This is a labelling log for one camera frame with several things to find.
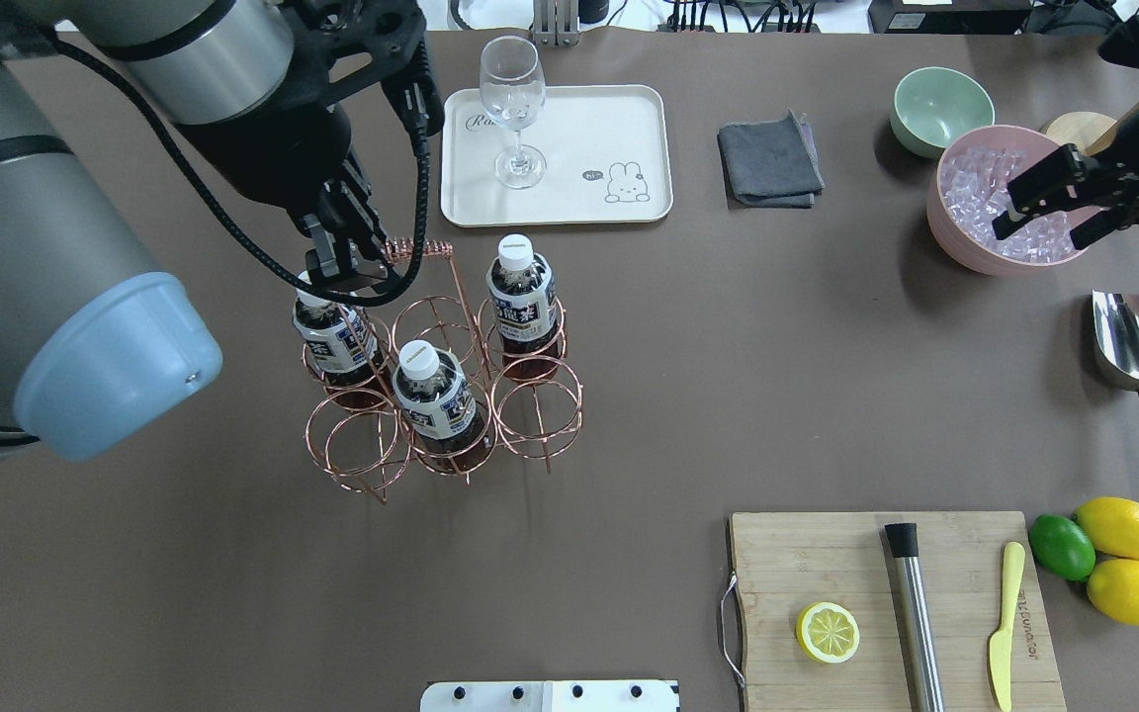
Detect cream rabbit tray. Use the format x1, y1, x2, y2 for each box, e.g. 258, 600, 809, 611
440, 84, 674, 228

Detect clear wine glass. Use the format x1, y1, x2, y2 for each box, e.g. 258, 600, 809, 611
480, 35, 547, 190

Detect steel muddler black tip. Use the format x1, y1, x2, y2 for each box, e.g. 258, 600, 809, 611
883, 522, 947, 711

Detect whole lemon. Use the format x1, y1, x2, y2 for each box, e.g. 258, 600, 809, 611
1073, 496, 1139, 560
1085, 559, 1139, 627

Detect tea bottle far corner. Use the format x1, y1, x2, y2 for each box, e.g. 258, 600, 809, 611
293, 289, 386, 408

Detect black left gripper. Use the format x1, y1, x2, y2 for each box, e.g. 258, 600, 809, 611
177, 1, 444, 288

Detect grey folded cloth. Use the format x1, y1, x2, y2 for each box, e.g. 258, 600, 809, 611
716, 111, 826, 208

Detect pink bowl with ice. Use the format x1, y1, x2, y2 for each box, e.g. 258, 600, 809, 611
926, 125, 1082, 276

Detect wooden glass tree stand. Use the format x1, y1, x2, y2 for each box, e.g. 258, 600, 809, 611
1040, 100, 1139, 156

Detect wooden cutting board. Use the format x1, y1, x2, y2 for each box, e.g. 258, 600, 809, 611
728, 512, 1027, 711

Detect tea bottle near corner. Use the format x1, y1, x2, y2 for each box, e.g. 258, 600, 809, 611
486, 234, 564, 382

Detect green bowl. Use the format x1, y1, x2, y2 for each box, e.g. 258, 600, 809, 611
890, 66, 997, 158

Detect yellow plastic knife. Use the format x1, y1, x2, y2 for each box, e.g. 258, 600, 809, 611
988, 541, 1025, 711

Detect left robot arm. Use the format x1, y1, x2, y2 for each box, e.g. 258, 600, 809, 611
0, 1, 444, 460

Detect tea bottle middle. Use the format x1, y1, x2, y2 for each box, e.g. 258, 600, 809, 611
394, 339, 493, 474

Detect copper wire bottle basket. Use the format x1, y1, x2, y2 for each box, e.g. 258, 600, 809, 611
293, 234, 584, 501

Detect aluminium frame post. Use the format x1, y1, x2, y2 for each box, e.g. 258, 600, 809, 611
528, 0, 581, 46

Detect half lemon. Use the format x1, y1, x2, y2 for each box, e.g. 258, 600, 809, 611
795, 601, 860, 666

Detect tea bottle corner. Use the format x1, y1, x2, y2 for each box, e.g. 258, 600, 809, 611
293, 289, 386, 408
486, 234, 564, 382

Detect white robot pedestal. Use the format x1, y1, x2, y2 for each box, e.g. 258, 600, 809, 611
419, 677, 681, 711

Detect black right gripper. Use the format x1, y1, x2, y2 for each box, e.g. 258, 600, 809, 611
993, 112, 1139, 249

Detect green lime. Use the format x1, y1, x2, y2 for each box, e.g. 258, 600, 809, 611
1027, 514, 1095, 582

